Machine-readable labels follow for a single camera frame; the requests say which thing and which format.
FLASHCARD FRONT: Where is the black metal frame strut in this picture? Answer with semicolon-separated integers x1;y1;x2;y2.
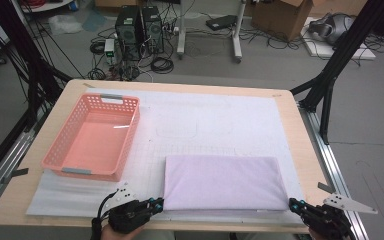
289;0;384;146
0;0;74;133

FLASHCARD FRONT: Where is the round white table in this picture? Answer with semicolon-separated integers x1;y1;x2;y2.
19;0;74;14

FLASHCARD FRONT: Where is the white grid mat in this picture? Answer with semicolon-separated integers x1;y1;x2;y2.
25;87;306;225

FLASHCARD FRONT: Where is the aluminium rail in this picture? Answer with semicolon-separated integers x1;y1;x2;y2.
298;103;369;240
0;109;46;218

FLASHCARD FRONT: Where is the white power supply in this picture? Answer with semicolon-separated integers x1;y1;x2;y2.
103;38;116;65

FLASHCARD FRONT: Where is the coiled black cable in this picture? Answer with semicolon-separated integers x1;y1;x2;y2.
150;56;175;75

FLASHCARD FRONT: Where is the black computer tower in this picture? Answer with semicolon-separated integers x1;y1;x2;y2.
141;5;165;54
114;4;144;62

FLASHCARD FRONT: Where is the person's left hand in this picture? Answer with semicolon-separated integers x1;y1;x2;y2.
100;223;145;240

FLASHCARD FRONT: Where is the black flat device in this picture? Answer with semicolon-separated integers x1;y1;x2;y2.
205;14;238;32

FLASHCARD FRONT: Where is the grey rounded device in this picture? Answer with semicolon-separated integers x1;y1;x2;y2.
308;12;356;46

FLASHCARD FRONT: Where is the grey metal bracket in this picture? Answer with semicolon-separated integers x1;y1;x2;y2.
0;167;30;185
317;181;338;197

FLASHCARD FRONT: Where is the white foam board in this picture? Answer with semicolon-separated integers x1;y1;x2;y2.
300;16;377;61

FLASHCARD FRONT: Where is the pink plastic basket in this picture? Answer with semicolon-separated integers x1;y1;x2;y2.
40;93;141;183

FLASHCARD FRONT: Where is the white metal stand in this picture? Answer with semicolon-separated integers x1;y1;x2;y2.
176;0;248;64

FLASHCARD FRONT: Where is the clear plastic bag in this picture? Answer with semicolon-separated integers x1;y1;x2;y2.
48;13;83;36

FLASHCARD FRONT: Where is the lilac towel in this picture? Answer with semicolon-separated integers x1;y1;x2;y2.
163;154;290;212

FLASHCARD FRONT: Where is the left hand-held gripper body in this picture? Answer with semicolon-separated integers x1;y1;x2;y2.
108;181;153;234

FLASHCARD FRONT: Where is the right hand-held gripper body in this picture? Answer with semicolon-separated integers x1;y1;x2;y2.
301;194;379;240

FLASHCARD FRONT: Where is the brown cardboard box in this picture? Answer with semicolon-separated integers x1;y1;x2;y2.
309;0;368;18
250;0;314;43

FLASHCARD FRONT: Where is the blue floor sheet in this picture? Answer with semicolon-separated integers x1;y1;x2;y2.
81;9;108;33

